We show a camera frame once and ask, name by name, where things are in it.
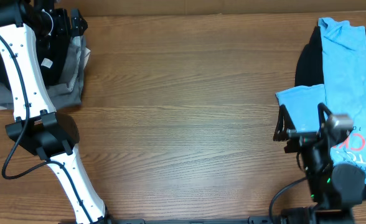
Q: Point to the folded grey trousers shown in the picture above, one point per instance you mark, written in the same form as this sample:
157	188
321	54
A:
62	67

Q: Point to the black t-shirt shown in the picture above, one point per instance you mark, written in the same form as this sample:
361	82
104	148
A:
51	54

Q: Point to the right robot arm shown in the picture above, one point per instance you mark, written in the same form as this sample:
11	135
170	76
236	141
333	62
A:
335	188

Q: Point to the light blue printed t-shirt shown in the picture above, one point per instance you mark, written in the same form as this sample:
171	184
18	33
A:
343	90

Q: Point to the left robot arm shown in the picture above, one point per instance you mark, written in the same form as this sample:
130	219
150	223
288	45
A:
37	126

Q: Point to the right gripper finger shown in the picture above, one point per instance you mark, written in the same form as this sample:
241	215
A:
284	126
323	115

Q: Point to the black garment under pile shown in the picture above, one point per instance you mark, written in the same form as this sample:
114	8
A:
309	73

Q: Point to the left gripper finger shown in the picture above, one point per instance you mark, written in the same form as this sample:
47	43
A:
45	4
78	23

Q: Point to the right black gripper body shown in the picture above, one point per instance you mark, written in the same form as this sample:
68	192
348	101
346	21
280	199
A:
302	139

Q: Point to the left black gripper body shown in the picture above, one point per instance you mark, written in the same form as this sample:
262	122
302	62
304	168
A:
60	28

